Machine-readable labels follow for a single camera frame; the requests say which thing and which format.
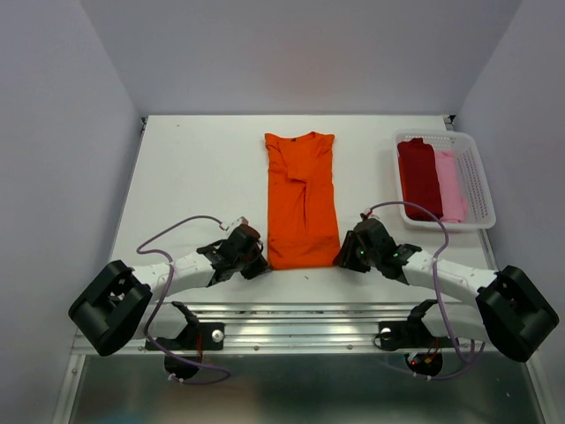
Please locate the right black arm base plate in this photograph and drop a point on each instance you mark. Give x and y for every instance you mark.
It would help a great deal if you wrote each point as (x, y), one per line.
(395, 335)

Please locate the white plastic basket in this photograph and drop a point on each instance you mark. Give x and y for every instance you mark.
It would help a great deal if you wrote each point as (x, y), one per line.
(470, 174)

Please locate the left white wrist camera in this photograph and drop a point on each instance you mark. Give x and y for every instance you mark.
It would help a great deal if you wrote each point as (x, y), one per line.
(230, 225)

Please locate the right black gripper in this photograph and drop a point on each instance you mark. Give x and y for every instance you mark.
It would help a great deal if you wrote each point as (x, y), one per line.
(344, 256)

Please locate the orange t-shirt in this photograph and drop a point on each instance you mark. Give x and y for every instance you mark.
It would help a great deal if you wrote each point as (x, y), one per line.
(302, 228)

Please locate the pink rolled t-shirt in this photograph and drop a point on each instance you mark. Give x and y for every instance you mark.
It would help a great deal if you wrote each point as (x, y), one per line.
(454, 207)

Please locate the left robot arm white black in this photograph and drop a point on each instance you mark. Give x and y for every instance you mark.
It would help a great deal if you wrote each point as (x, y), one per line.
(112, 310)

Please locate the dark red rolled t-shirt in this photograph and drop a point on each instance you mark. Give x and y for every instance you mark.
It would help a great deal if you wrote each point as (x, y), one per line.
(418, 174)

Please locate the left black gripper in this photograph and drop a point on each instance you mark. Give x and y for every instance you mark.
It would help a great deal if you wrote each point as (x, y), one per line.
(260, 265)

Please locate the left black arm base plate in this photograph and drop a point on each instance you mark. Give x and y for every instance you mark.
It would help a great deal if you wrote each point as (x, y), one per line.
(183, 336)

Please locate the aluminium mounting rail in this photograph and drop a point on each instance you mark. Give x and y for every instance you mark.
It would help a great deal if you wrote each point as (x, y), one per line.
(301, 328)

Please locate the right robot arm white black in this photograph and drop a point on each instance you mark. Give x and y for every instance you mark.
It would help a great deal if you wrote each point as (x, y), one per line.
(502, 308)

